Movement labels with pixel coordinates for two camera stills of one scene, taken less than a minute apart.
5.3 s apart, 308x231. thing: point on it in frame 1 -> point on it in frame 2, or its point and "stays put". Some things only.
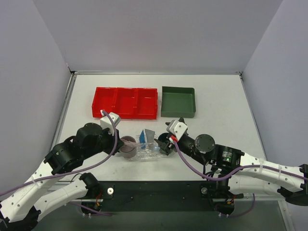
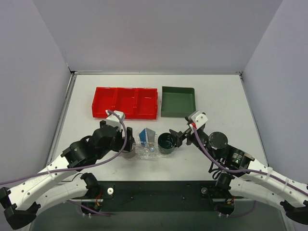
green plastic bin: [178, 102] stays put
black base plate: [162, 196] stays put
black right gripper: [169, 144] -> [183, 136]
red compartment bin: [128, 103] stays put
